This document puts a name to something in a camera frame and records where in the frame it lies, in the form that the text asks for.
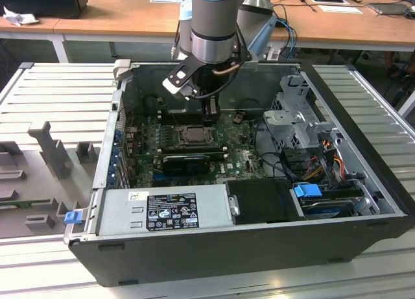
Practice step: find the silver CPU plate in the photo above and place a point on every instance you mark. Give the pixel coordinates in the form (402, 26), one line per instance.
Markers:
(196, 134)

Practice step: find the black RAM slot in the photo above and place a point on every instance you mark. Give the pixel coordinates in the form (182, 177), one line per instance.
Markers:
(194, 148)
(184, 117)

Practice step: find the blue disk carrier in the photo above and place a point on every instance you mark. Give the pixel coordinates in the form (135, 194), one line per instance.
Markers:
(306, 192)

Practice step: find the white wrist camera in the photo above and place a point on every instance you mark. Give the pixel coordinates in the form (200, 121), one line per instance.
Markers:
(172, 86)

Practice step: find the blue case latch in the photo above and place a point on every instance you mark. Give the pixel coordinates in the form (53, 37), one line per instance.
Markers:
(73, 217)

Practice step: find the coin cell battery holder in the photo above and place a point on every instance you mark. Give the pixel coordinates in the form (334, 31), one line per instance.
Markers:
(237, 118)

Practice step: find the hard disk drive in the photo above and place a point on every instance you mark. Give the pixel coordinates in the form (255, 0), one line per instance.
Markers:
(327, 208)

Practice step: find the green motherboard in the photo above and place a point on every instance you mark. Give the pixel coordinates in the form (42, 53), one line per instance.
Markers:
(240, 150)

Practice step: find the grey parts rack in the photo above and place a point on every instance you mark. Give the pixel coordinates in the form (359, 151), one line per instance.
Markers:
(32, 169)

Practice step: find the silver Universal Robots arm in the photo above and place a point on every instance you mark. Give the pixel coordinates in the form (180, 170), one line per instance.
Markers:
(210, 26)

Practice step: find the crumpled white paper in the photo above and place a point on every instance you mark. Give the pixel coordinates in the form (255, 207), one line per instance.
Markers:
(19, 17)

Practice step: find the black box on desk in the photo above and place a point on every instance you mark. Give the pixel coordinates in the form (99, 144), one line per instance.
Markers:
(42, 2)

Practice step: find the black graphics card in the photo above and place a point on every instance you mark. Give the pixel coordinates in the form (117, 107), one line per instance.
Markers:
(186, 164)

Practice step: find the grey tablet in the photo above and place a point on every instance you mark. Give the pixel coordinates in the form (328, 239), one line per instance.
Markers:
(389, 8)

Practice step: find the wooden desk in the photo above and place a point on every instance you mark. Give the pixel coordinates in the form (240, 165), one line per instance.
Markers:
(113, 17)

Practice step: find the green RAM stick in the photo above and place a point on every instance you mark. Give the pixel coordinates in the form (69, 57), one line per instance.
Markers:
(19, 204)

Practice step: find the CPU socket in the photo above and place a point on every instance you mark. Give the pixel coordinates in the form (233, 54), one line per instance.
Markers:
(180, 137)

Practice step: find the black open PC case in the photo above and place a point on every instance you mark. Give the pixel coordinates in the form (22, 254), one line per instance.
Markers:
(194, 260)

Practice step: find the white paper sheet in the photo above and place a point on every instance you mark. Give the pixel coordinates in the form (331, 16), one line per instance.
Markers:
(340, 9)

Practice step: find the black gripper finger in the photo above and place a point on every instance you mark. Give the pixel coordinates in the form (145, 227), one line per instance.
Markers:
(212, 112)

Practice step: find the silver metal drive cage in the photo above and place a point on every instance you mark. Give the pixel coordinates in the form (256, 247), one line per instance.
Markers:
(282, 117)

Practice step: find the grey power supply unit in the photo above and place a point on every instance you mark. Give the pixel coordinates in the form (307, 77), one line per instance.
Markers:
(116, 214)

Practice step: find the pale blue teach pendant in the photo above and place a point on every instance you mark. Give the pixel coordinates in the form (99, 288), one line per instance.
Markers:
(264, 33)

